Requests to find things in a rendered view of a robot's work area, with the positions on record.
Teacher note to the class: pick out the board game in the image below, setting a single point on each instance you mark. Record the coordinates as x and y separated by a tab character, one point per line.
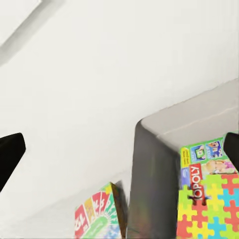
201	159
101	216

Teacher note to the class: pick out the toy box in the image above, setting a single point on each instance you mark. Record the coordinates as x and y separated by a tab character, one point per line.
156	162

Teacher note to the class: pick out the jigsaw puzzle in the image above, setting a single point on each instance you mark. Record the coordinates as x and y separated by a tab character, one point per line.
219	219

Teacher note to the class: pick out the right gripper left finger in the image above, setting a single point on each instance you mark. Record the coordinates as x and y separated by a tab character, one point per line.
12	149

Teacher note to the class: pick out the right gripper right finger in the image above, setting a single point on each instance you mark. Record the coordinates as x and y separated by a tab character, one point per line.
231	148

